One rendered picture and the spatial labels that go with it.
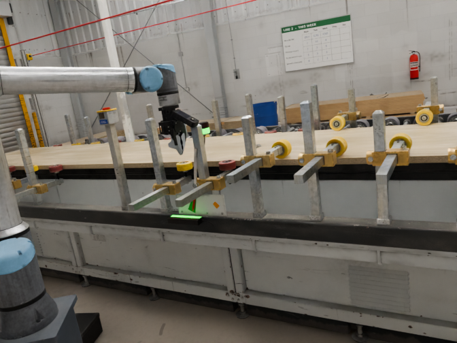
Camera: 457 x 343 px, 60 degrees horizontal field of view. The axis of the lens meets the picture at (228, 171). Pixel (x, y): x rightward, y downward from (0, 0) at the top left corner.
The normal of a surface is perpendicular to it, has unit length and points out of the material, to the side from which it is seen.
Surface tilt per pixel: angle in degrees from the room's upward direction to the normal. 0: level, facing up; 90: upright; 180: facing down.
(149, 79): 90
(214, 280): 90
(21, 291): 90
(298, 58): 90
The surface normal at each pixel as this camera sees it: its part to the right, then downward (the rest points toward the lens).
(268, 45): -0.39, 0.27
